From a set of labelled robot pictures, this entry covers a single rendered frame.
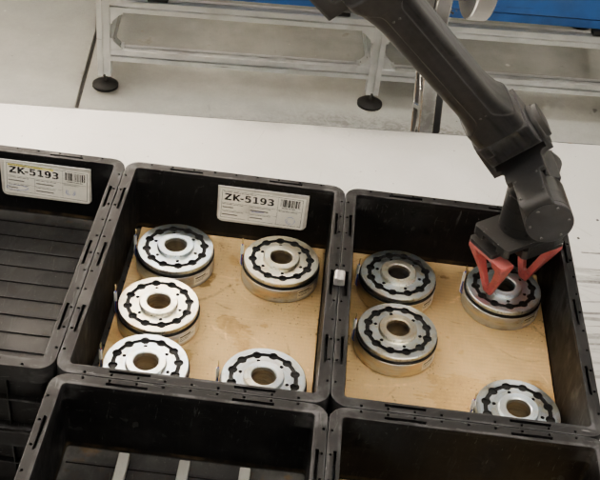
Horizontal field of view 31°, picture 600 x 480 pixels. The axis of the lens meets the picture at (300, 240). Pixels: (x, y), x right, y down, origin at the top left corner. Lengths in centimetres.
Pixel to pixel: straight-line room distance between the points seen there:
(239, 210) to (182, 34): 228
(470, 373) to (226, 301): 33
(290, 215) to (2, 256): 39
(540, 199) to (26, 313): 65
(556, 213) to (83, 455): 60
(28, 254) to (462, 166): 84
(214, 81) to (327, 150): 156
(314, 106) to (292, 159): 149
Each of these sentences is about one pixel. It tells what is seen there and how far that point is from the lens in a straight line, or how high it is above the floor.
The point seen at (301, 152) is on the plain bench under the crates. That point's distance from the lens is 193.
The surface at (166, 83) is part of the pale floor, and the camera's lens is 345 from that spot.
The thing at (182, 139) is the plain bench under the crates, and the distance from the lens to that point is 194.
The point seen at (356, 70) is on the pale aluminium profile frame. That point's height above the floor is 13.
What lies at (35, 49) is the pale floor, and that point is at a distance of 363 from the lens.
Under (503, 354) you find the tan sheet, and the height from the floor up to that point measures 83.
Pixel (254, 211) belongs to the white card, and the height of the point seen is 88.
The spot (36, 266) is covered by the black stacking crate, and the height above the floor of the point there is 83.
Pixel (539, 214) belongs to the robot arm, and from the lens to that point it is 127.
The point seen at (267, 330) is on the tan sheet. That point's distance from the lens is 138.
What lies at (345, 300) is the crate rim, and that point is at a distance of 129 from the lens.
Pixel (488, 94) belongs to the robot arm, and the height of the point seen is 119.
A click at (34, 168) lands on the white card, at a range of 151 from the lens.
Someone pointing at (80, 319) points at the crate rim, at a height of 92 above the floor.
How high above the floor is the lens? 179
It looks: 39 degrees down
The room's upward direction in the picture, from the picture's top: 7 degrees clockwise
